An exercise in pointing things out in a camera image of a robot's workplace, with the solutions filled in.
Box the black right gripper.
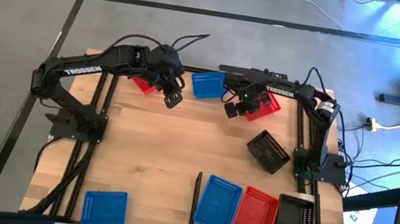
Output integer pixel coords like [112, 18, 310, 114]
[217, 64, 271, 125]

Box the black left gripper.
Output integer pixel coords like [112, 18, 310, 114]
[139, 42, 192, 112]

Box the red plastic slotted basket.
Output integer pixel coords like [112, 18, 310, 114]
[130, 75, 159, 97]
[231, 184, 282, 224]
[238, 87, 284, 127]

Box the blue plastic slotted basket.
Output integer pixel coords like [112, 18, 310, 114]
[187, 66, 230, 104]
[191, 171, 246, 224]
[79, 185, 130, 224]

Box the black desk leg bar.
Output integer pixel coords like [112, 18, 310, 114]
[339, 173, 400, 221]

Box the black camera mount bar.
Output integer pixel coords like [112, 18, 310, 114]
[217, 61, 290, 84]

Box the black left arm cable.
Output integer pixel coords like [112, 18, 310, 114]
[107, 19, 211, 70]

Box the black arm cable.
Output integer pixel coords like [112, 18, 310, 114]
[297, 64, 330, 98]
[107, 19, 211, 70]

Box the black aluminium table frame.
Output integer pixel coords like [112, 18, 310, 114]
[19, 42, 373, 224]

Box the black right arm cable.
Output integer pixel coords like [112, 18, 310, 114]
[297, 64, 330, 98]

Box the white floor cable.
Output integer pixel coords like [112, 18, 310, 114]
[287, 0, 349, 30]

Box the yellow extension cord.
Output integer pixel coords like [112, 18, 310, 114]
[364, 109, 400, 135]

